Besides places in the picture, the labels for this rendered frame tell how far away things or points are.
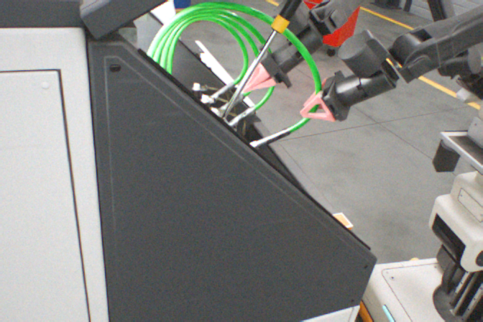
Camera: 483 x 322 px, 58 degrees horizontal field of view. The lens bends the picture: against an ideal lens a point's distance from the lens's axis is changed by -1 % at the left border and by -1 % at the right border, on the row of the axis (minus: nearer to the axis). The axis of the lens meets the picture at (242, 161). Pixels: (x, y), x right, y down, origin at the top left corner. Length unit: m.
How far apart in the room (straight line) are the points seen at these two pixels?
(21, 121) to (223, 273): 0.44
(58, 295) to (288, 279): 0.43
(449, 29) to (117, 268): 0.70
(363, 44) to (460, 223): 0.88
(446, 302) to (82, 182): 1.69
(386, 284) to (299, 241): 1.16
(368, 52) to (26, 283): 0.67
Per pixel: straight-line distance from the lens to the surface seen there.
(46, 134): 0.59
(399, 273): 2.06
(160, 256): 0.75
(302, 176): 1.23
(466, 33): 0.89
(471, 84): 1.55
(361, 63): 0.82
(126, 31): 0.62
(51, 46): 0.54
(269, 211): 0.76
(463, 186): 1.58
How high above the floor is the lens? 1.62
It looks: 33 degrees down
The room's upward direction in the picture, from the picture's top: 8 degrees clockwise
